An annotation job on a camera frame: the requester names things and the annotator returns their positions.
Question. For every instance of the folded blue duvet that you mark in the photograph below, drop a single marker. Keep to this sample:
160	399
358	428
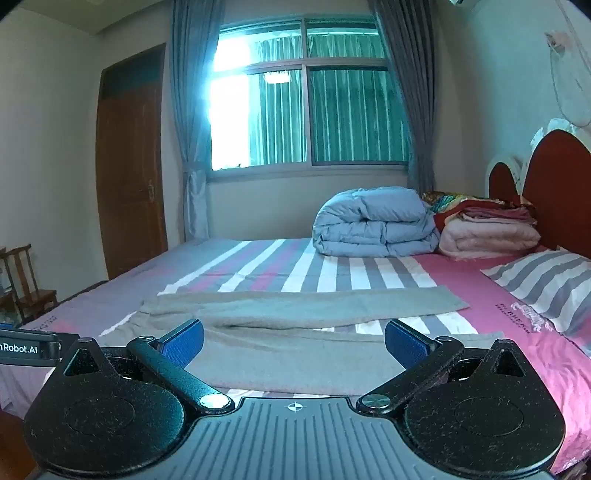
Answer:
369	221

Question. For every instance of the folded red patterned blanket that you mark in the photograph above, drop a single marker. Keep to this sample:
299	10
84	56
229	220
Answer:
455	205

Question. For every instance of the grey pants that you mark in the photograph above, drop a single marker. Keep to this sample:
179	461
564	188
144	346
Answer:
286	350

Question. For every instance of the red white headboard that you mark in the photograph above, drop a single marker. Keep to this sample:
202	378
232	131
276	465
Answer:
561	184

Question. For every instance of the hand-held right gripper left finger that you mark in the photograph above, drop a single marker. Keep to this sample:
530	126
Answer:
182	345

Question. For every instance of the grey blue curtain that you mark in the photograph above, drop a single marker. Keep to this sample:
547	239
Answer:
194	115
411	92

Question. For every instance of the sliding glass window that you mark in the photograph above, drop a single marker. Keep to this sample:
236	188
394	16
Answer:
351	115

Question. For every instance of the folded pink quilt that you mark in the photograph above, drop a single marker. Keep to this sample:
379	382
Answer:
485	240

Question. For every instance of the striped grey white pillow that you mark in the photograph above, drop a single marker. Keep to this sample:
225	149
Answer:
545	286

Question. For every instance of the dark wooden chair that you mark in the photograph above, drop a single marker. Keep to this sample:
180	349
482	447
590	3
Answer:
27	286

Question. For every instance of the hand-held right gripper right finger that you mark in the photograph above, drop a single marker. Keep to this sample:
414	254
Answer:
406	344

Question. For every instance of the brown wooden door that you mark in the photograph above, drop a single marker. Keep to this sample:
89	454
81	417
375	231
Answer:
131	175

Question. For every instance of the striped pink bed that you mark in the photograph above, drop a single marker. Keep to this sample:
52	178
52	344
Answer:
323	267

